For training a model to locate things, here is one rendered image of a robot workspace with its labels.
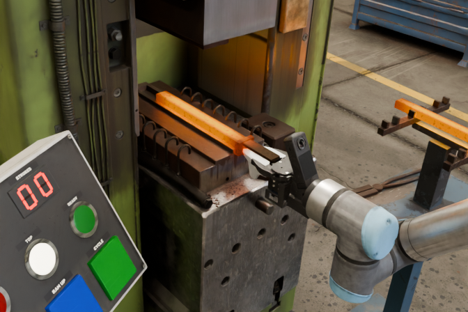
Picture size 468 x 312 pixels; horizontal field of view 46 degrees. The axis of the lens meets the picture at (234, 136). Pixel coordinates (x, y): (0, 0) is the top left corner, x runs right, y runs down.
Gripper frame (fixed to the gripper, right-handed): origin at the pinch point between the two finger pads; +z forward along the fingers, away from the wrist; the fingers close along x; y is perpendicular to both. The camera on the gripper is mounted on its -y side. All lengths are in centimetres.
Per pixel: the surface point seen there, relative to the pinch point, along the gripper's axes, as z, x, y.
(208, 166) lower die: 3.4, -9.6, 2.9
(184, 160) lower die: 8.7, -12.2, 2.9
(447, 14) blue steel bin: 126, 355, 66
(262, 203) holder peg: -4.9, 0.4, 12.8
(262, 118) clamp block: 12.0, 16.3, 3.0
